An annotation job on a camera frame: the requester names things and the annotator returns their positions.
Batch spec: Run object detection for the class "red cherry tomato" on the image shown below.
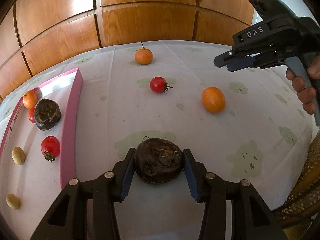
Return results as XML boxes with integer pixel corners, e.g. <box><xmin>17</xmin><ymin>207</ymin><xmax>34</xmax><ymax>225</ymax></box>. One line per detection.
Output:
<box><xmin>41</xmin><ymin>136</ymin><xmax>61</xmax><ymax>162</ymax></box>
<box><xmin>150</xmin><ymin>77</ymin><xmax>173</xmax><ymax>94</ymax></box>
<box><xmin>28</xmin><ymin>106</ymin><xmax>38</xmax><ymax>124</ymax></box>

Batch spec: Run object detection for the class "wooden panelled headboard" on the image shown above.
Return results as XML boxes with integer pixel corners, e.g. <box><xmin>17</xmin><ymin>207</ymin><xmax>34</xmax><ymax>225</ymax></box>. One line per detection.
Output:
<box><xmin>0</xmin><ymin>0</ymin><xmax>258</xmax><ymax>103</ymax></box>

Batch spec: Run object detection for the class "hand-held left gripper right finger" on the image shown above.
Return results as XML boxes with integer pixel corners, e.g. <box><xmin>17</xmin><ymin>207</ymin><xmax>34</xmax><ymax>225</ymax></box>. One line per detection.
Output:
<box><xmin>182</xmin><ymin>149</ymin><xmax>288</xmax><ymax>240</ymax></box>

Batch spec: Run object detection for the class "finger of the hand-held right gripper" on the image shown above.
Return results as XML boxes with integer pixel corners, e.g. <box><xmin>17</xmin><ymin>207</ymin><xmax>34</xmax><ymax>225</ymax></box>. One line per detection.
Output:
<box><xmin>227</xmin><ymin>56</ymin><xmax>261</xmax><ymax>72</ymax></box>
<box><xmin>214</xmin><ymin>49</ymin><xmax>251</xmax><ymax>68</ymax></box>

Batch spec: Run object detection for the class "large oval orange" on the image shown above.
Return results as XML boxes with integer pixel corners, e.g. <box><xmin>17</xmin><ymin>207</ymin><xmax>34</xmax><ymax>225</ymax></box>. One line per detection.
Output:
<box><xmin>202</xmin><ymin>87</ymin><xmax>226</xmax><ymax>114</ymax></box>

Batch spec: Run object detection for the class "white cloth with green print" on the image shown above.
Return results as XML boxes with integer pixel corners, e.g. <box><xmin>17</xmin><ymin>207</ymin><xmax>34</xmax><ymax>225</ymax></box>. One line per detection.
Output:
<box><xmin>0</xmin><ymin>39</ymin><xmax>316</xmax><ymax>240</ymax></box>

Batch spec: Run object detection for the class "mandarin orange with stem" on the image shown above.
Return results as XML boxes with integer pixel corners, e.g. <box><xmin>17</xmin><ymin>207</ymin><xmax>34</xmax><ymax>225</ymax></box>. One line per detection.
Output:
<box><xmin>134</xmin><ymin>41</ymin><xmax>153</xmax><ymax>66</ymax></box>

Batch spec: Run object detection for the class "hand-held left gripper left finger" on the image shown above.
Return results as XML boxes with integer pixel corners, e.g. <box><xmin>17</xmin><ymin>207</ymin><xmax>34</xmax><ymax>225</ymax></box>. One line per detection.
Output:
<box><xmin>30</xmin><ymin>148</ymin><xmax>136</xmax><ymax>240</ymax></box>

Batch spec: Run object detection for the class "pink shallow box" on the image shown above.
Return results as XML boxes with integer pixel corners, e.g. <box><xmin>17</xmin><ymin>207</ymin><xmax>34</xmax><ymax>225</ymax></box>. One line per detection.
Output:
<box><xmin>0</xmin><ymin>67</ymin><xmax>88</xmax><ymax>240</ymax></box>

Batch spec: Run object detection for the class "dark brown water chestnut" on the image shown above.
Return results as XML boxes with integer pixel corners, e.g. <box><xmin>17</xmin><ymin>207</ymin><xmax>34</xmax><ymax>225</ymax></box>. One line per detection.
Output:
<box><xmin>134</xmin><ymin>137</ymin><xmax>184</xmax><ymax>185</ymax></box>
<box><xmin>34</xmin><ymin>99</ymin><xmax>62</xmax><ymax>131</ymax></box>

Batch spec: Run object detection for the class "small mandarin orange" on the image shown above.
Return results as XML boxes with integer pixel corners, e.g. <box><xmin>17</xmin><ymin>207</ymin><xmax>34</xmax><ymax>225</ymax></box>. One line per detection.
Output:
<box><xmin>22</xmin><ymin>90</ymin><xmax>38</xmax><ymax>109</ymax></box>

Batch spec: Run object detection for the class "beige longan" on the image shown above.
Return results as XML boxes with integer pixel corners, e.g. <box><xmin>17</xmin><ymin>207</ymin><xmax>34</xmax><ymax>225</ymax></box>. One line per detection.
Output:
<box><xmin>12</xmin><ymin>147</ymin><xmax>26</xmax><ymax>166</ymax></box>
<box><xmin>6</xmin><ymin>194</ymin><xmax>21</xmax><ymax>211</ymax></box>

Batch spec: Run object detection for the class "person's right hand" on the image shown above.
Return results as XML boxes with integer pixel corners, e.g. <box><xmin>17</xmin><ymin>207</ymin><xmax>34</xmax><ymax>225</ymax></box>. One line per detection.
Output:
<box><xmin>286</xmin><ymin>55</ymin><xmax>320</xmax><ymax>115</ymax></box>

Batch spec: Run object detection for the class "woven wicker chair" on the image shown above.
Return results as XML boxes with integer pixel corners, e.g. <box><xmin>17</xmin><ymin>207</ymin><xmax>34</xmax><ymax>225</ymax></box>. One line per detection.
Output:
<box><xmin>272</xmin><ymin>129</ymin><xmax>320</xmax><ymax>240</ymax></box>

